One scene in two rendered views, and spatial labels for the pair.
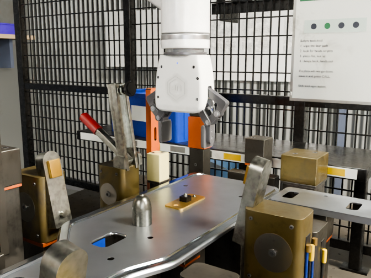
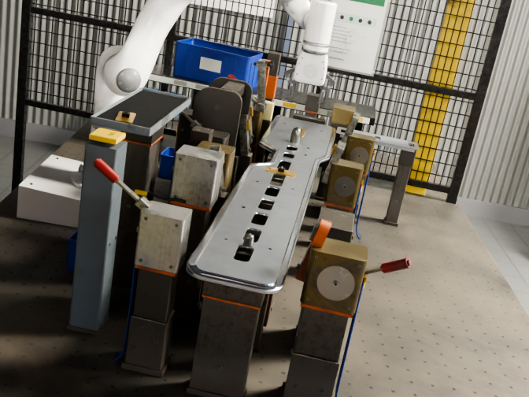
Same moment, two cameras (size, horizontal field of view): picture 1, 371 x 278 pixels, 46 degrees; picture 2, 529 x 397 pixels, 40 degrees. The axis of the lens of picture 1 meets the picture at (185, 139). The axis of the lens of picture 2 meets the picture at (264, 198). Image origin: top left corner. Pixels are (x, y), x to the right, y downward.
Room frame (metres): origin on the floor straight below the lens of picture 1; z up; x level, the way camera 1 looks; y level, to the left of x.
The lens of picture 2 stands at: (-1.28, 1.22, 1.61)
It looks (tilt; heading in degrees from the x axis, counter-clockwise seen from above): 20 degrees down; 331
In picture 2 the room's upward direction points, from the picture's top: 10 degrees clockwise
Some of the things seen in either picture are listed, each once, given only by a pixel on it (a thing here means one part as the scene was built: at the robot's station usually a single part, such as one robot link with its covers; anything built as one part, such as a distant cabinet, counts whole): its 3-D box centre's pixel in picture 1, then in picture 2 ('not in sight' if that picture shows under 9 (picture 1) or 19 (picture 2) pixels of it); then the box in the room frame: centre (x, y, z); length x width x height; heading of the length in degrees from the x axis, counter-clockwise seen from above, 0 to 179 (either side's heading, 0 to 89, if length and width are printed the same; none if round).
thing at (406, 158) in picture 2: not in sight; (399, 186); (0.69, -0.40, 0.84); 0.05 x 0.05 x 0.29; 56
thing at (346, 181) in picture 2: not in sight; (340, 222); (0.34, 0.07, 0.87); 0.12 x 0.07 x 0.35; 56
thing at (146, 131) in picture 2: not in sight; (145, 109); (0.39, 0.67, 1.16); 0.37 x 0.14 x 0.02; 146
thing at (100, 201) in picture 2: not in sight; (97, 237); (0.17, 0.81, 0.92); 0.08 x 0.08 x 0.44; 56
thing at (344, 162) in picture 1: (211, 144); (261, 93); (1.25, -0.08, 1.02); 0.90 x 0.22 x 0.03; 56
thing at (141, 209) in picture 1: (142, 213); (295, 136); (0.67, 0.07, 1.02); 0.03 x 0.03 x 0.07
